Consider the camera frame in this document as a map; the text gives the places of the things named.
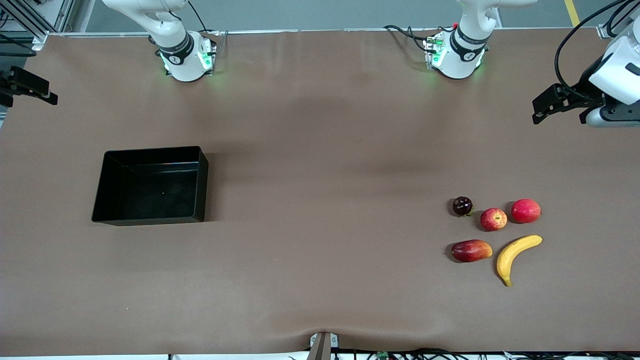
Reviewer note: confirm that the aluminium frame profile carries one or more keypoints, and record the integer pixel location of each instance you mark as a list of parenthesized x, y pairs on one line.
[(612, 25), (30, 22)]

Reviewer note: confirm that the brown table cover mat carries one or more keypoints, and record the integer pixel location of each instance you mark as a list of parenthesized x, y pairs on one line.
[(320, 275)]

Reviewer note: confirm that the small green connector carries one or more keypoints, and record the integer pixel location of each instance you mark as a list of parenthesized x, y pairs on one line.
[(382, 355)]

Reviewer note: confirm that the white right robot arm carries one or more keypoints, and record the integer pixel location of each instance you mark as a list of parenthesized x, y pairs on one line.
[(177, 50)]

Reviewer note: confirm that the yellow banana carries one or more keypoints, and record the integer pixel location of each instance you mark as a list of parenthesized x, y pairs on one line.
[(510, 255)]

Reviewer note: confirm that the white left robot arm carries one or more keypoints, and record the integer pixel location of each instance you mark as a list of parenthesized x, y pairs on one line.
[(462, 50)]

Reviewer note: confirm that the grey camera stand bracket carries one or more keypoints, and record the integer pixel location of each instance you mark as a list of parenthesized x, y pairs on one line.
[(322, 345)]

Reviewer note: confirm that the black plastic box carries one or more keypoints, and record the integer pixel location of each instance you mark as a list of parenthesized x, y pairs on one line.
[(150, 190)]

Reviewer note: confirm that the red mango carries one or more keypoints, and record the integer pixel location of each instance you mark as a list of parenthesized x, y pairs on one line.
[(471, 250)]

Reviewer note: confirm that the dark purple round fruit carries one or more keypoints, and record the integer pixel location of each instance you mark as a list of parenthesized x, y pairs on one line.
[(462, 205)]

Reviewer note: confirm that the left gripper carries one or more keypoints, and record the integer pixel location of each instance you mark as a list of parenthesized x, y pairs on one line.
[(585, 82)]

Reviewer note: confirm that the red yellow apple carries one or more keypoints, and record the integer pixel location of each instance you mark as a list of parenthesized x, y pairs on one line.
[(493, 219)]

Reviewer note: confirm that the round red peach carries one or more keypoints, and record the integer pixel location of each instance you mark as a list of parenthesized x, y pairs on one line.
[(526, 210)]

